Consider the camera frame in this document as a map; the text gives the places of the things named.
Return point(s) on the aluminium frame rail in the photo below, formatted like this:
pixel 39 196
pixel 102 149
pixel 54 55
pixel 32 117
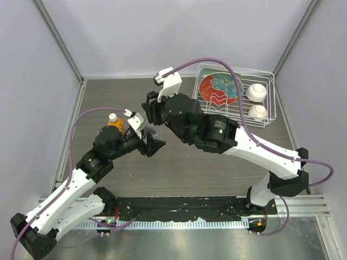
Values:
pixel 307 206

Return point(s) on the orange juice bottle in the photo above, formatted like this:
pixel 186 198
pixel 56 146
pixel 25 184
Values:
pixel 118 124

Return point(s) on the white bottle cap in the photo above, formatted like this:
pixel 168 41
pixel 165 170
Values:
pixel 113 117

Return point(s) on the lower white bowl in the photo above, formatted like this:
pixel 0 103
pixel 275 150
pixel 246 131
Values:
pixel 257 112

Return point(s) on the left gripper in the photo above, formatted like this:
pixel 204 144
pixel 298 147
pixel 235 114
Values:
pixel 150 145

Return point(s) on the red and teal plate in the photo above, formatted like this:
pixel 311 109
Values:
pixel 217 87

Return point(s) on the white wire dish rack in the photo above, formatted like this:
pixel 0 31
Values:
pixel 246 77

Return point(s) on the clear plastic bottle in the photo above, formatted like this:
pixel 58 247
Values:
pixel 149 128

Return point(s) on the slotted cable duct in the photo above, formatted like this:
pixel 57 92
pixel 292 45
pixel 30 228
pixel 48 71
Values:
pixel 157 225

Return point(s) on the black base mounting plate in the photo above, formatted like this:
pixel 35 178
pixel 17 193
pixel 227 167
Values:
pixel 184 209

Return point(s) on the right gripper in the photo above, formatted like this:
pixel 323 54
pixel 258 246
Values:
pixel 152 108

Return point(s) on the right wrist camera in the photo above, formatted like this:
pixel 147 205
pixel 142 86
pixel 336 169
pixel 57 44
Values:
pixel 170 83

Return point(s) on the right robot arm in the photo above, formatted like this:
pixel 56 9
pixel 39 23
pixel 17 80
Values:
pixel 215 133

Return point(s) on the upper white bowl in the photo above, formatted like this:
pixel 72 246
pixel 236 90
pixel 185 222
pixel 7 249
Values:
pixel 256 92

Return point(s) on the white bowl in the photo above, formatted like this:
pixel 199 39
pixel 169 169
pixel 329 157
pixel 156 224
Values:
pixel 257 112
pixel 256 92

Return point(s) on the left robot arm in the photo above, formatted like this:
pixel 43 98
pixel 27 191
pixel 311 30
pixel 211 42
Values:
pixel 39 230

